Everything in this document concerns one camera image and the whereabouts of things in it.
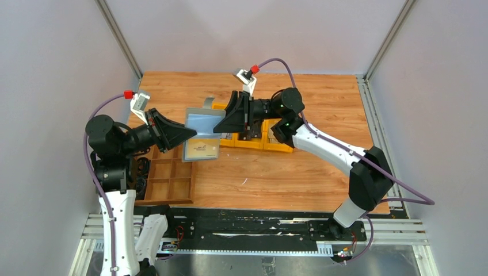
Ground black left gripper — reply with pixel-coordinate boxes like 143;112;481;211
120;107;197;154

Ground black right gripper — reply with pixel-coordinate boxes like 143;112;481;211
210;91;283;135

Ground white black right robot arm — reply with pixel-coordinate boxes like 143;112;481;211
213;87;394;240

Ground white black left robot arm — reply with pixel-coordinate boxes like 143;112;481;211
84;108;197;275

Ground yellow bin with silver cards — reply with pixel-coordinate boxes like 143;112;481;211
211;102;238;148

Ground black VIP card stack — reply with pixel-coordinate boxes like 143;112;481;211
242;121;263;140

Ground yellow bin with black cards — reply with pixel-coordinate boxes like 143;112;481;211
232;121;266;150

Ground gold VIP card stack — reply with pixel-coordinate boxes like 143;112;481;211
268;128;280;144

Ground dark rolled belts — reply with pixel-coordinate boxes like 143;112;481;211
136;157;150;200

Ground wooden compartment tray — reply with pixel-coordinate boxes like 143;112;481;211
135;146;196;206

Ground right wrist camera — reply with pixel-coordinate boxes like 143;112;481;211
233;68;257;96

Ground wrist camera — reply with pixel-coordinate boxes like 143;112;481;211
130;92;150;125
233;68;257;96

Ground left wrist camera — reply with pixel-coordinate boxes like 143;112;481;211
130;92;150;125

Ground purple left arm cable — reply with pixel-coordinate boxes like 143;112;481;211
83;90;136;276

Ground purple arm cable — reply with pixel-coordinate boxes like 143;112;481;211
249;57;436;263
83;90;136;276

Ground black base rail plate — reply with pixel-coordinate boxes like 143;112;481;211
125;206;368;253

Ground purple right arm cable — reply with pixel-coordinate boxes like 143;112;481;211
249;57;436;263

